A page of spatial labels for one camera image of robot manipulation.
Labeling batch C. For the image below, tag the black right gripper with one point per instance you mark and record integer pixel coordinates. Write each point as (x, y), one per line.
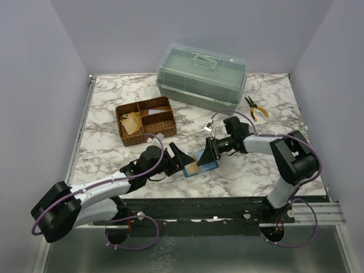
(210, 154)

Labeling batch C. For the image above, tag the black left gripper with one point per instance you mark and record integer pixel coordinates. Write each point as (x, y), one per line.
(181, 159)

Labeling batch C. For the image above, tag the blue leather card holder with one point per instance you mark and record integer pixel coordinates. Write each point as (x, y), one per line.
(204, 168)

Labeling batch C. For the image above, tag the gold credit card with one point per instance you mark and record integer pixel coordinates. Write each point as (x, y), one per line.
(192, 168)
(137, 121)

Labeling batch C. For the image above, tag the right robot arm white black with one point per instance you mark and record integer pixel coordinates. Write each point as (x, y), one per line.
(295, 160)

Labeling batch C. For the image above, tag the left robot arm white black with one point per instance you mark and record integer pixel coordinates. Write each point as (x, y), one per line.
(64, 207)

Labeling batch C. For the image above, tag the white card in basket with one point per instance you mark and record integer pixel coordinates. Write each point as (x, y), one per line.
(155, 111)

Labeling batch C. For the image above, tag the tan card in basket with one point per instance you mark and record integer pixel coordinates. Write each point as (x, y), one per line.
(127, 122)

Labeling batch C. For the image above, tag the brown wicker divided basket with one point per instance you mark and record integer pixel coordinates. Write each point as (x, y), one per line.
(156, 123)

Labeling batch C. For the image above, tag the green plastic storage box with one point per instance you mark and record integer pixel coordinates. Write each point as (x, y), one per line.
(202, 78)

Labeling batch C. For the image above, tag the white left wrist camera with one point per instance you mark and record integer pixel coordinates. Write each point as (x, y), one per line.
(155, 139)

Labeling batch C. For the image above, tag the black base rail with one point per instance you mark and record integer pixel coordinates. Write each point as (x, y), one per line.
(187, 217)

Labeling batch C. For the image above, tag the yellow handled pliers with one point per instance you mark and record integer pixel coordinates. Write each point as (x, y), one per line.
(254, 106)

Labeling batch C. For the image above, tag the left aluminium side rail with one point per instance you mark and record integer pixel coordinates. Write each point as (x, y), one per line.
(73, 160)

